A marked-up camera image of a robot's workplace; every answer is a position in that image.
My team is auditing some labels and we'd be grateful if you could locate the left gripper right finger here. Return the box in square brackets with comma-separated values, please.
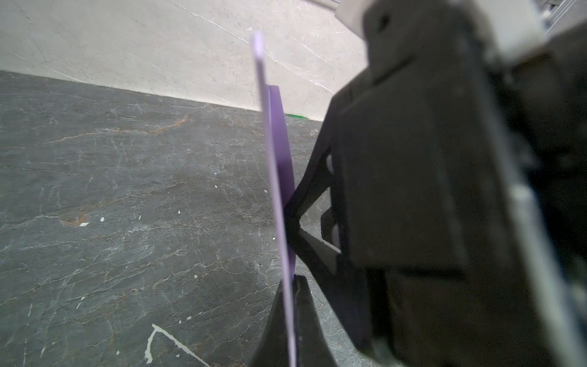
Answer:
[293, 275, 337, 367]

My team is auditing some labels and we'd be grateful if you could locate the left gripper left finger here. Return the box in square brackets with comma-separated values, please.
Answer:
[249, 282, 289, 367]

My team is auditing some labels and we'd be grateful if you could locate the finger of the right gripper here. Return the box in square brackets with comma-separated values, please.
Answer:
[286, 220, 367, 339]

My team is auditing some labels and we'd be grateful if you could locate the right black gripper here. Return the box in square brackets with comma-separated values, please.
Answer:
[284, 1, 586, 366]

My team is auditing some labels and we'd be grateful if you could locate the purple envelope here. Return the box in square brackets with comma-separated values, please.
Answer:
[251, 31, 297, 366]

